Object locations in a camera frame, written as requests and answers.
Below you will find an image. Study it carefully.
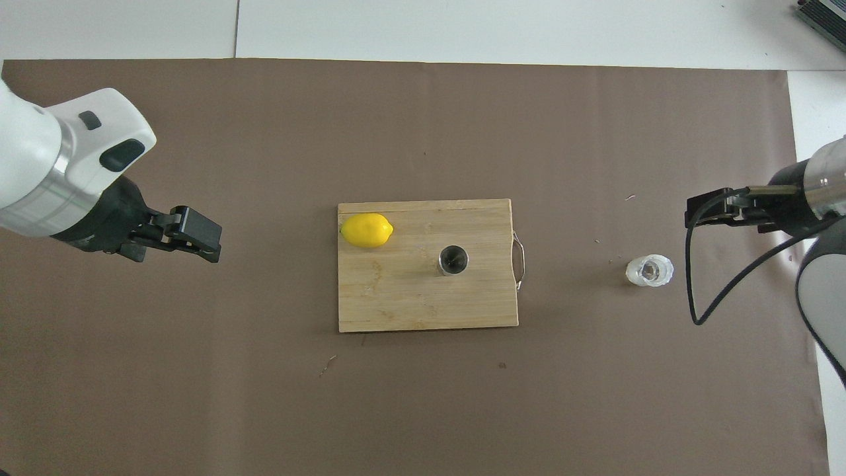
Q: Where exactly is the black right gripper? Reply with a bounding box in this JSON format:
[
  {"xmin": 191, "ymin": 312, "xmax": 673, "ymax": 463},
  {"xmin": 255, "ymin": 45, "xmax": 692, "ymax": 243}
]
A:
[{"xmin": 684, "ymin": 161, "xmax": 817, "ymax": 239}]

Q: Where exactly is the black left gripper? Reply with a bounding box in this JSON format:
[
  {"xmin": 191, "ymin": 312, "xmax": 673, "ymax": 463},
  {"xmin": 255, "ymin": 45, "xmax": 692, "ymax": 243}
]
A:
[{"xmin": 52, "ymin": 175, "xmax": 223, "ymax": 264}]

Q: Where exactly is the clear plastic cup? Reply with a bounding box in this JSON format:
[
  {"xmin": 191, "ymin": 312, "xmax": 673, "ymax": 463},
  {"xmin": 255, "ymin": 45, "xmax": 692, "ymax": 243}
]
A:
[{"xmin": 626, "ymin": 254, "xmax": 675, "ymax": 289}]

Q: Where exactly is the steel double jigger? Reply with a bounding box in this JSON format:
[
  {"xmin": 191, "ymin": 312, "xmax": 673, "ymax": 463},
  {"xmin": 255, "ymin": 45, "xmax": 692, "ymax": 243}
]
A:
[{"xmin": 438, "ymin": 245, "xmax": 470, "ymax": 277}]

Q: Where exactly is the brown paper table mat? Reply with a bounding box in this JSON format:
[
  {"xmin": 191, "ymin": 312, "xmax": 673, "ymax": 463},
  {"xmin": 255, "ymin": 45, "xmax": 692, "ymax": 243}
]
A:
[{"xmin": 0, "ymin": 58, "xmax": 831, "ymax": 476}]

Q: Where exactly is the yellow lemon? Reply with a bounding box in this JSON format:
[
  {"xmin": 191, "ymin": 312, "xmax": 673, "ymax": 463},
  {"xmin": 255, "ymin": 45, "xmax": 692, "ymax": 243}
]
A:
[{"xmin": 340, "ymin": 213, "xmax": 395, "ymax": 249}]

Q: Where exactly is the wooden cutting board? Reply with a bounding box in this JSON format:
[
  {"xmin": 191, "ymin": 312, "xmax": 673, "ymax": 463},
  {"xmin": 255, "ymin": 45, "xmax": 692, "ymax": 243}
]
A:
[{"xmin": 337, "ymin": 198, "xmax": 527, "ymax": 333}]

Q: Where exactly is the grey ribbed metal device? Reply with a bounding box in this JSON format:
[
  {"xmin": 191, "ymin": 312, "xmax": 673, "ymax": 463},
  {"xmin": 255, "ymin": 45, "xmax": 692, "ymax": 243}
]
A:
[{"xmin": 793, "ymin": 0, "xmax": 846, "ymax": 35}]

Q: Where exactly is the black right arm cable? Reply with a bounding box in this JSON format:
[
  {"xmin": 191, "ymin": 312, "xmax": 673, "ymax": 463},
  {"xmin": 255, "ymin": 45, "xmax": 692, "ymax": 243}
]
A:
[{"xmin": 685, "ymin": 187, "xmax": 820, "ymax": 329}]

